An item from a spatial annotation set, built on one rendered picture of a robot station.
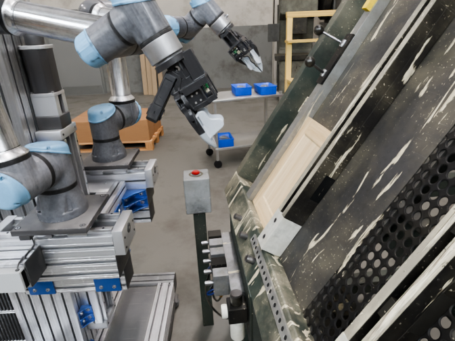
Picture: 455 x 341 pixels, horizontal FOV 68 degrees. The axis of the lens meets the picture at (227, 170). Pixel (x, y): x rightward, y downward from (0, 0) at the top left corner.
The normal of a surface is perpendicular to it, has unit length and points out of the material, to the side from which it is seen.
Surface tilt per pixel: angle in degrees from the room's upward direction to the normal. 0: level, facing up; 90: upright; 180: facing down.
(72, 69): 90
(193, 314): 0
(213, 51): 90
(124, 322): 0
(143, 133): 90
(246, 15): 90
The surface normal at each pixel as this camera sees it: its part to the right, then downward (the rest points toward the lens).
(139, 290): -0.04, -0.92
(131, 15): -0.16, 0.47
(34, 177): 0.96, -0.08
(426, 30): 0.11, 0.38
